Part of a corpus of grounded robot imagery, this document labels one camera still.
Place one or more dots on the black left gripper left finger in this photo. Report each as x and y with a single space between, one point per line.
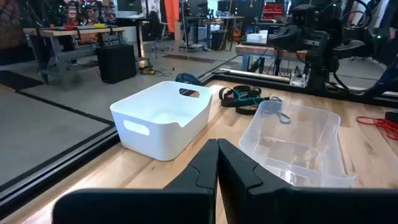
186 202

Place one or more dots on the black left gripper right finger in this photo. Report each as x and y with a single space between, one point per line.
264 205

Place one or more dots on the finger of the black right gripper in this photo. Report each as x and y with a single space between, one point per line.
281 39

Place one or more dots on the black rubber band tangle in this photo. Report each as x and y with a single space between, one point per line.
225 98

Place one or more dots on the red rubber band tangle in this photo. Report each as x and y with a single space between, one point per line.
387 126

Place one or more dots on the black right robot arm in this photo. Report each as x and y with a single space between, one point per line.
321 68

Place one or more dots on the blue rubber band tangle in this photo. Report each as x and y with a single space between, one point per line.
247 99

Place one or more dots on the white storage box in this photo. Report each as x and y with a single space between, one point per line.
255 38

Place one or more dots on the wooden table blue legs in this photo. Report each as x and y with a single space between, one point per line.
255 49

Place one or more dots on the red parts bins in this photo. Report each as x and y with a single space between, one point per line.
272 11

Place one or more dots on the white power strip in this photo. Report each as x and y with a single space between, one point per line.
298 81

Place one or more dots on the black trash bin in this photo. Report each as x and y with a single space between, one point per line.
219 40

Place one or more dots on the white plastic basket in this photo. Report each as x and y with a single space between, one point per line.
161 140

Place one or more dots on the person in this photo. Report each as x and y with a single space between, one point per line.
387 79

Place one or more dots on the clear plastic basket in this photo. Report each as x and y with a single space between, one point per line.
329 149

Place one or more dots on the orange hanging cloth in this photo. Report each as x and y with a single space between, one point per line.
171 15

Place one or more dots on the black office chair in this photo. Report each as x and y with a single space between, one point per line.
154 25

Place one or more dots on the black office desk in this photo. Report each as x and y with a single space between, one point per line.
130 20

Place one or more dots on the black cabinet box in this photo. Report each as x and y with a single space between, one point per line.
116 63

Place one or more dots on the black floor mat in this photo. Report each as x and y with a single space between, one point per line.
15 80

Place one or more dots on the wooden workbench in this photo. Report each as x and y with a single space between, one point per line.
62 32

